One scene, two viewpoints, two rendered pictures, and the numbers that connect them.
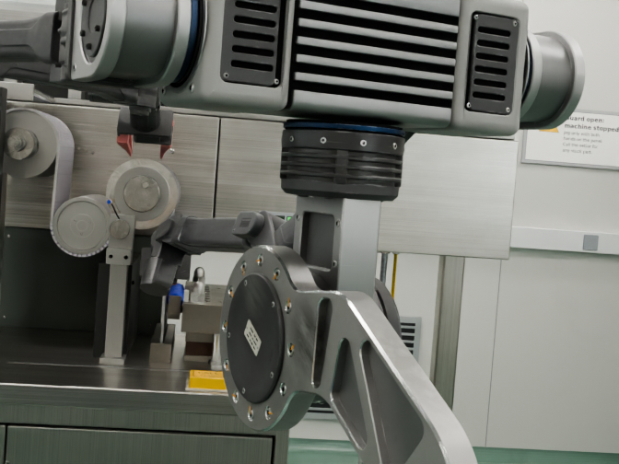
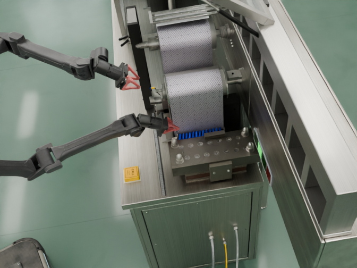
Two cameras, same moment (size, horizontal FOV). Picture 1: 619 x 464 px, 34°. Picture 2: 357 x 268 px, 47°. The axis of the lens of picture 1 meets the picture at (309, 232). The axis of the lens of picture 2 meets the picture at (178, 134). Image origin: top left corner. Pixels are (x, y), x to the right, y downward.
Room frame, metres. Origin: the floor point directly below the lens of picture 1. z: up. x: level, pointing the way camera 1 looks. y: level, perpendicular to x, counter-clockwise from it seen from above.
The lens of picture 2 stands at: (2.25, -1.01, 2.48)
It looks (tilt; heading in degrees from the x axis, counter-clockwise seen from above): 48 degrees down; 94
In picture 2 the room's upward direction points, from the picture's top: 8 degrees counter-clockwise
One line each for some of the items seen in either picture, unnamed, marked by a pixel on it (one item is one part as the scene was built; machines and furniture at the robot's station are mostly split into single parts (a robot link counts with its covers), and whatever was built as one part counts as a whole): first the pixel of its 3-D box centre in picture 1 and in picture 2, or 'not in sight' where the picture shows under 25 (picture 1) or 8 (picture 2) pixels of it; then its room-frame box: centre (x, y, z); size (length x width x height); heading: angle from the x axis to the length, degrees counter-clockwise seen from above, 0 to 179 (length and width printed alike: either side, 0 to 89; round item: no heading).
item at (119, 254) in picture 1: (117, 288); (163, 118); (2.09, 0.39, 1.05); 0.06 x 0.05 x 0.31; 6
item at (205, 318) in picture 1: (218, 307); (213, 151); (2.31, 0.19, 1.00); 0.40 x 0.16 x 0.06; 6
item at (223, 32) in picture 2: not in sight; (220, 32); (2.40, 0.63, 1.33); 0.07 x 0.07 x 0.07; 6
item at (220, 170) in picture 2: not in sight; (220, 172); (2.34, 0.10, 0.96); 0.10 x 0.03 x 0.11; 6
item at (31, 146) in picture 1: (20, 144); (154, 43); (2.08, 0.60, 1.33); 0.06 x 0.06 x 0.06; 6
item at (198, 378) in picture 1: (207, 380); (131, 174); (1.92, 0.17, 0.91); 0.07 x 0.07 x 0.02; 6
